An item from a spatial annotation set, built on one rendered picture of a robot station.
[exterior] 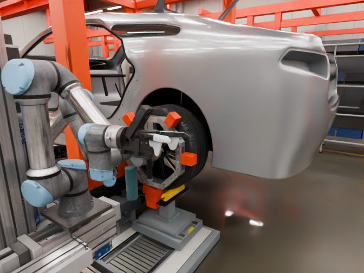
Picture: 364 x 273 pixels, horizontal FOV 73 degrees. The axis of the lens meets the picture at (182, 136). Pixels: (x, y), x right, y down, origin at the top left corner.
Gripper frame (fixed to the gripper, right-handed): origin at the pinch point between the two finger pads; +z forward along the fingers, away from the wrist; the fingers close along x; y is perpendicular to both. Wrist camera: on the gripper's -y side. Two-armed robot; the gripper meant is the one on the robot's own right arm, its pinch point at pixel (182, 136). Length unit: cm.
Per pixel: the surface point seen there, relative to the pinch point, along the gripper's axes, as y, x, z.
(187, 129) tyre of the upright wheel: 7, -94, -29
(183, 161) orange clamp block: 28, -87, -28
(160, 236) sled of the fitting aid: 96, -104, -51
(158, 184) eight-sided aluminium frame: 50, -95, -50
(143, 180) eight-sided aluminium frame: 50, -99, -65
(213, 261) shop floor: 110, -110, -8
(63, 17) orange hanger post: -62, -63, -107
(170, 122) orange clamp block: 2, -86, -39
